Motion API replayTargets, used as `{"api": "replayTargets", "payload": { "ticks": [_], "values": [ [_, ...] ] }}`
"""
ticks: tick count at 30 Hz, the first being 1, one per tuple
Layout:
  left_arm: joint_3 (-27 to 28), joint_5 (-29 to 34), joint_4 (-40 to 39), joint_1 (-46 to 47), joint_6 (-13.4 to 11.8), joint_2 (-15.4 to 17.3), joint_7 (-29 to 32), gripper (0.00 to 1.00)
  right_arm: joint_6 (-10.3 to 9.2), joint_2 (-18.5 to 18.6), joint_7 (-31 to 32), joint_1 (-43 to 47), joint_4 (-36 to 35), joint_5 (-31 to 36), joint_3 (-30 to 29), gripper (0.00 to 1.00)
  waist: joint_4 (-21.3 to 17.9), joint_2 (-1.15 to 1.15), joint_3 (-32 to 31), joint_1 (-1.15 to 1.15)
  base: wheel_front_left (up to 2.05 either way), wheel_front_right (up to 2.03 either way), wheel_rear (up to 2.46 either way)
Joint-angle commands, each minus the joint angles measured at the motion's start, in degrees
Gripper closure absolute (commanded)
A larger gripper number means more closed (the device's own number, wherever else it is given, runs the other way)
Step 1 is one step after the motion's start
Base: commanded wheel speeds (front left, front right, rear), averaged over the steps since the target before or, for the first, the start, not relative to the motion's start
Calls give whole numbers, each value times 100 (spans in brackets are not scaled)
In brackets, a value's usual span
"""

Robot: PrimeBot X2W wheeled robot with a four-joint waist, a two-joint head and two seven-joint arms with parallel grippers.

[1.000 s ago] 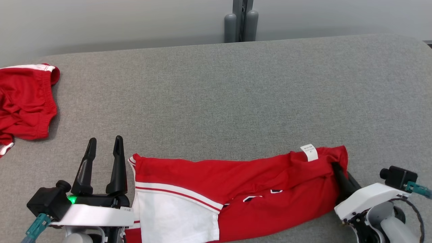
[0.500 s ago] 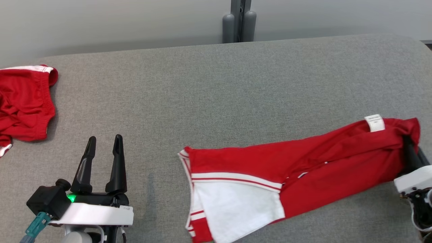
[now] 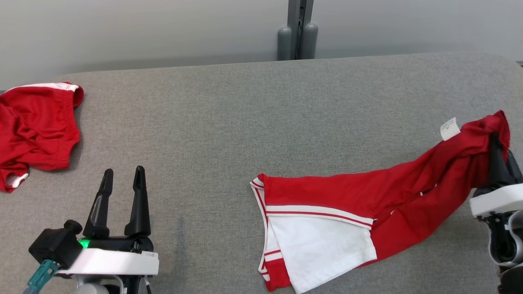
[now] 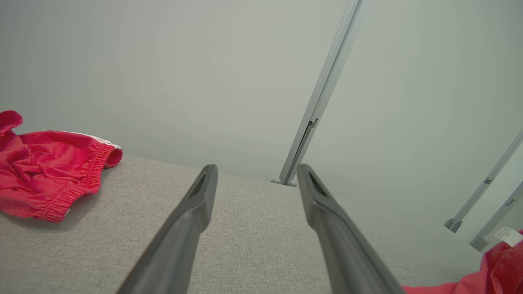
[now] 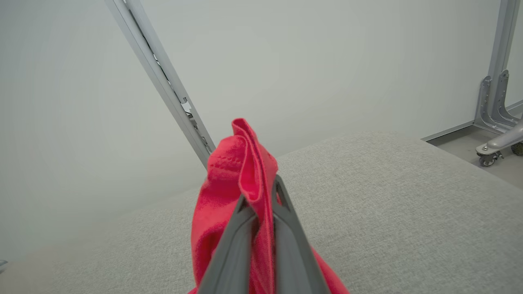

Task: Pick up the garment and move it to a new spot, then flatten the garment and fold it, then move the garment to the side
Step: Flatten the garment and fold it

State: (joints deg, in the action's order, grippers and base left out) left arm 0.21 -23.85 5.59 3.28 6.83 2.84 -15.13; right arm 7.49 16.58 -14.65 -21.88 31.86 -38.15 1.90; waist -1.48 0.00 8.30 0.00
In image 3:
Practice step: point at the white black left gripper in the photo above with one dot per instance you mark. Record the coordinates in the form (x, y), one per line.
(118, 261)

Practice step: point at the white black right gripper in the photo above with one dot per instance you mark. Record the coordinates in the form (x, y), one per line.
(498, 200)

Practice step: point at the red shorts white stripe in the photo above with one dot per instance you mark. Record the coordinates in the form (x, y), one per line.
(36, 130)

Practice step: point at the red white basketball jersey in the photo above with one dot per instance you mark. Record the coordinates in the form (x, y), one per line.
(367, 196)

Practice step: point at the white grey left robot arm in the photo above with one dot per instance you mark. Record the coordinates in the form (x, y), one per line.
(94, 286)

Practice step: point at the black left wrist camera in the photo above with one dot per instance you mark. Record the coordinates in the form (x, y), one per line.
(55, 247)

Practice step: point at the grey cylinder post foot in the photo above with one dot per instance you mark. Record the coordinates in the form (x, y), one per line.
(309, 41)
(284, 45)

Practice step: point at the grey metal partition post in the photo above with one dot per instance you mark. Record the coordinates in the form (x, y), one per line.
(300, 20)

